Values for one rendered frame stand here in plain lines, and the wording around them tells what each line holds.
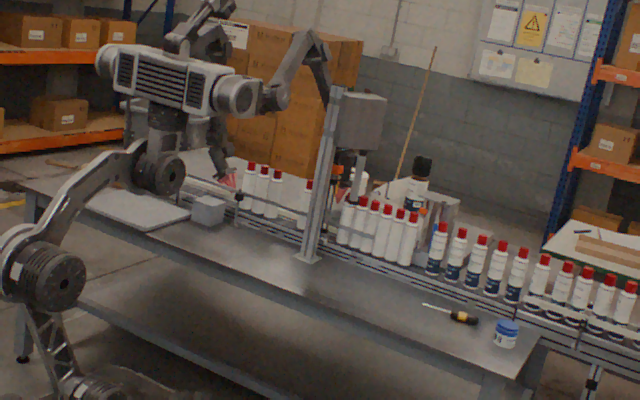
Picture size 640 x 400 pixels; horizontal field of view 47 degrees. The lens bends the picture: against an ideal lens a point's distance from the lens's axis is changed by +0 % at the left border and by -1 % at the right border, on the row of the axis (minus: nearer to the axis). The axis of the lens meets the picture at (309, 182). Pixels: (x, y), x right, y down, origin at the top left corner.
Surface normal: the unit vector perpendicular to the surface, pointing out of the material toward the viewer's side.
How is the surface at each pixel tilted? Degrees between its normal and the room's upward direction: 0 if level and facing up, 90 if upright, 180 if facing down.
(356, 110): 90
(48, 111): 90
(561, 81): 90
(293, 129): 89
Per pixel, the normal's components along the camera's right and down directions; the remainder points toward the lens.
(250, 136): -0.42, 0.18
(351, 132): 0.44, 0.31
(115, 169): 0.85, 0.28
